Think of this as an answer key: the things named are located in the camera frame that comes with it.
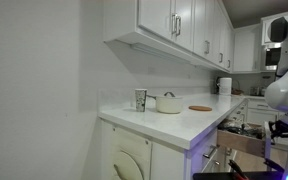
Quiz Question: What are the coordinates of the white lower cabinet door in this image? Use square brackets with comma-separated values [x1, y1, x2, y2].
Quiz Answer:
[247, 109, 278, 127]

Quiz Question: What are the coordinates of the white round door appliance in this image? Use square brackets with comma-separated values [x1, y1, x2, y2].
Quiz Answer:
[112, 123, 153, 180]

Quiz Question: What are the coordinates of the dark drawer contents pile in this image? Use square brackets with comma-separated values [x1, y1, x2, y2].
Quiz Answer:
[226, 118, 266, 140]

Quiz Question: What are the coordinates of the round cork mat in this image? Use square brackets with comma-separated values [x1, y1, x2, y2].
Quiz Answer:
[187, 105, 214, 113]

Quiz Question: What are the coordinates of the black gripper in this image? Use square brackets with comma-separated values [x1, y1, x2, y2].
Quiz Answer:
[269, 120, 288, 139]

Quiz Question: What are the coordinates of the brown wicker basket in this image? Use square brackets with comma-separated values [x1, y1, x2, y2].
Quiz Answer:
[232, 87, 245, 96]

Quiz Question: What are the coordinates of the steel built-in microwave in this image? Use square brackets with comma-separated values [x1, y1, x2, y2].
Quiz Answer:
[260, 43, 283, 72]

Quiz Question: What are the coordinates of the orange black bar clamp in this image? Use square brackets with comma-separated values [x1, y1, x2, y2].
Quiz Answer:
[228, 159, 248, 180]
[263, 158, 285, 174]

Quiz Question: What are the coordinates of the white corner wall cabinet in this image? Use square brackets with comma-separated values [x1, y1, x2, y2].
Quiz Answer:
[233, 24, 262, 73]

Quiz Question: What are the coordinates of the black cart table top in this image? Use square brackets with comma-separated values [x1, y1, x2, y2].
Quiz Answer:
[192, 170, 285, 180]

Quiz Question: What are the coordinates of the cream cooking pot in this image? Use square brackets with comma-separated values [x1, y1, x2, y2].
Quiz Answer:
[146, 94, 184, 115]

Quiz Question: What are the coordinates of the patterned paper cup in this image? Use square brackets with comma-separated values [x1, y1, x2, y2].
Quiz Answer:
[134, 88, 149, 113]

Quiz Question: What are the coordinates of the white drawer front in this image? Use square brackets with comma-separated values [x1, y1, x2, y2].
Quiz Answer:
[247, 99, 280, 113]
[189, 128, 219, 169]

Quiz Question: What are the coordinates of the white drawer with wooden sides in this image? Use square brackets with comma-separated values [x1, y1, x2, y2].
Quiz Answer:
[216, 118, 272, 159]

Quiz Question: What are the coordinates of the metal toaster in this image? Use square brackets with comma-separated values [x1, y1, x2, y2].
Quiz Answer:
[250, 86, 263, 97]

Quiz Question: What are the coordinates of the cream pot lid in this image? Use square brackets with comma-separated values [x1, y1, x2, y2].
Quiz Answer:
[155, 91, 184, 100]

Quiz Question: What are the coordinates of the white cylindrical canister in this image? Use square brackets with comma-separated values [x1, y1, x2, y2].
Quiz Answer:
[218, 77, 233, 97]

